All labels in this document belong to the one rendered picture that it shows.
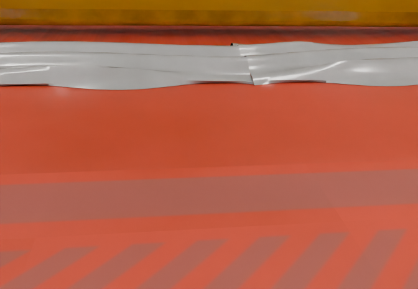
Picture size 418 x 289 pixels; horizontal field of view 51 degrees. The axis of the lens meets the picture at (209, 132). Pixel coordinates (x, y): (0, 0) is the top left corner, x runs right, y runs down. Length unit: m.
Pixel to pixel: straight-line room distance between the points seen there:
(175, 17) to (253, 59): 0.09
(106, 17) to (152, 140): 0.16
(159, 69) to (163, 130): 0.06
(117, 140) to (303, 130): 0.07
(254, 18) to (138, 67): 0.12
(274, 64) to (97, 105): 0.09
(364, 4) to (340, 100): 0.14
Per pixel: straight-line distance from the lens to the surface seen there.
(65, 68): 0.21
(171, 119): 0.17
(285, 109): 0.18
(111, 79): 0.21
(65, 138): 0.16
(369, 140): 0.17
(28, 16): 0.31
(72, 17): 0.30
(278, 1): 0.31
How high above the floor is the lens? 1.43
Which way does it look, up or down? 57 degrees down
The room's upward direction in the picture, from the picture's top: 10 degrees clockwise
